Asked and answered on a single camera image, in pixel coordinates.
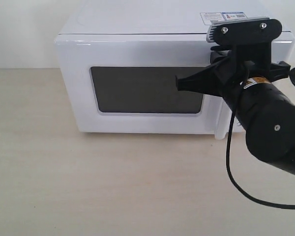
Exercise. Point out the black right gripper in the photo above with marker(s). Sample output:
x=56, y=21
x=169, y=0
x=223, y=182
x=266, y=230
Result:
x=245, y=84

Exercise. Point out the white microwave door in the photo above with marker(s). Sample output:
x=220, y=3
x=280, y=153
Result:
x=127, y=84

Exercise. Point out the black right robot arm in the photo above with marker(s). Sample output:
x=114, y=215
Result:
x=270, y=131

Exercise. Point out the white Midea microwave oven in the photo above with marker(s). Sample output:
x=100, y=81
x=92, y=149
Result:
x=153, y=17

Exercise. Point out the blue white warning sticker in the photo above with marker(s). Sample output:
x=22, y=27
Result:
x=216, y=17

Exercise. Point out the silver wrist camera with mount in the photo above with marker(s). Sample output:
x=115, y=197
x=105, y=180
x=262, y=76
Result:
x=247, y=40

